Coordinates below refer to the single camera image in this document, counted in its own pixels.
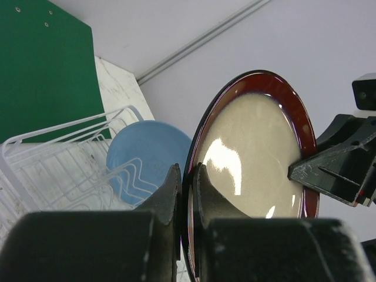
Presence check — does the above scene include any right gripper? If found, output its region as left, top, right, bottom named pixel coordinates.
left=287, top=114, right=375, bottom=207

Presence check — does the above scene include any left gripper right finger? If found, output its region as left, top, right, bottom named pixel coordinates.
left=192, top=164, right=370, bottom=281

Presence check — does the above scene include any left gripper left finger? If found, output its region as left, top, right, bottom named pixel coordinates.
left=1, top=164, right=182, bottom=281

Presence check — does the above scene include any blue plate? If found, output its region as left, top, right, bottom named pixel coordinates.
left=106, top=120, right=192, bottom=207

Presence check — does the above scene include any green board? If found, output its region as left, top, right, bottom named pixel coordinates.
left=1, top=1, right=106, bottom=143

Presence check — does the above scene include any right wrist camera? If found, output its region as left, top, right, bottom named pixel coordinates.
left=352, top=73, right=376, bottom=111

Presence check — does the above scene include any white wire dish rack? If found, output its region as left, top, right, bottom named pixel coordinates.
left=0, top=105, right=189, bottom=282

